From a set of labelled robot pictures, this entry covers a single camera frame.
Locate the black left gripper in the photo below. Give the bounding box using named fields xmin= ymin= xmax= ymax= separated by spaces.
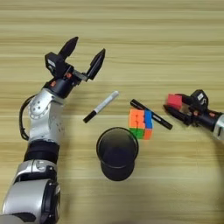
xmin=43 ymin=36 xmax=106 ymax=99

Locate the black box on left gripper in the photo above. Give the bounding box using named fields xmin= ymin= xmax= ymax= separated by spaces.
xmin=44 ymin=52 xmax=74 ymax=79

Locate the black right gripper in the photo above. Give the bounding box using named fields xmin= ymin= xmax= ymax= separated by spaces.
xmin=163 ymin=94 xmax=224 ymax=132

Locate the white marker with black cap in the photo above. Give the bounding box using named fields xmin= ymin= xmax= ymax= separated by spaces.
xmin=82 ymin=90 xmax=120 ymax=124

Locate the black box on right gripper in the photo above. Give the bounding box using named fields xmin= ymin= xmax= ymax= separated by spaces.
xmin=190 ymin=89 xmax=210 ymax=111

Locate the multicolour puzzle cube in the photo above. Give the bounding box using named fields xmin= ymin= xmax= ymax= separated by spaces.
xmin=128 ymin=108 xmax=154 ymax=141

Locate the red cube block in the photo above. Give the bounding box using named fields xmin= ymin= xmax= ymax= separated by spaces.
xmin=165 ymin=93 xmax=184 ymax=110

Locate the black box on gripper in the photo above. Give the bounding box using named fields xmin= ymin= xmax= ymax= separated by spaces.
xmin=190 ymin=89 xmax=210 ymax=111
xmin=44 ymin=52 xmax=74 ymax=79

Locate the black marker pen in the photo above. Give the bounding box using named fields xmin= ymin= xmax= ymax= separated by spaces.
xmin=129 ymin=98 xmax=173 ymax=131

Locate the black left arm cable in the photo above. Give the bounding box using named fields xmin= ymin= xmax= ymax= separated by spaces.
xmin=18 ymin=94 xmax=38 ymax=142

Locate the black mesh pen cup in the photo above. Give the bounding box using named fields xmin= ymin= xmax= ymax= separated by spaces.
xmin=95 ymin=126 xmax=140 ymax=182

